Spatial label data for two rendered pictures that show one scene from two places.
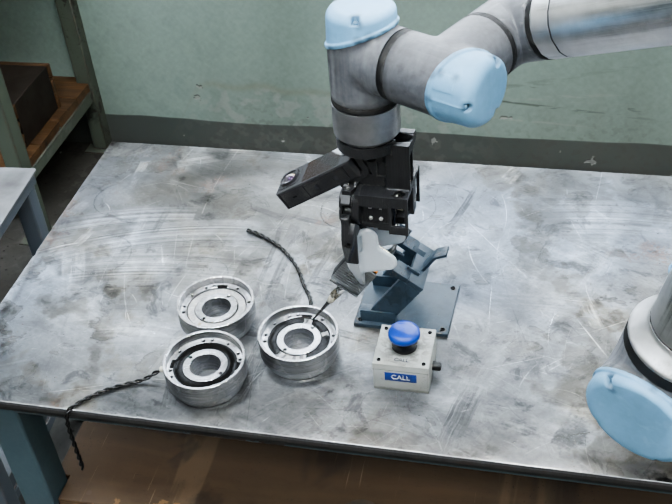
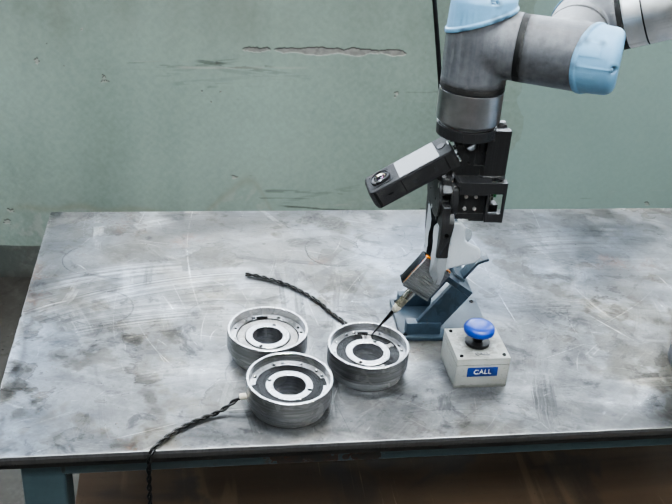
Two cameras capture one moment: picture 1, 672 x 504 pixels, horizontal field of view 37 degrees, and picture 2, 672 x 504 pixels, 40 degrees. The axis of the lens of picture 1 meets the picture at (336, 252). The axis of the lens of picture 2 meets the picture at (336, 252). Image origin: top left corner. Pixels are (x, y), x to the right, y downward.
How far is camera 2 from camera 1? 57 cm
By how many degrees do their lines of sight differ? 23
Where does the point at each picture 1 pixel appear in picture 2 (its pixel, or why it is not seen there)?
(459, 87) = (608, 51)
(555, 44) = (645, 28)
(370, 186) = (466, 176)
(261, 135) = not seen: hidden behind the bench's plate
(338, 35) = (476, 15)
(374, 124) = (492, 106)
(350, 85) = (479, 66)
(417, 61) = (559, 33)
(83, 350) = (133, 395)
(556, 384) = (606, 364)
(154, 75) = not seen: outside the picture
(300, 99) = not seen: hidden behind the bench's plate
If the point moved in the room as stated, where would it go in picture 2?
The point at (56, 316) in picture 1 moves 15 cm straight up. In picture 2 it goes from (82, 368) to (73, 265)
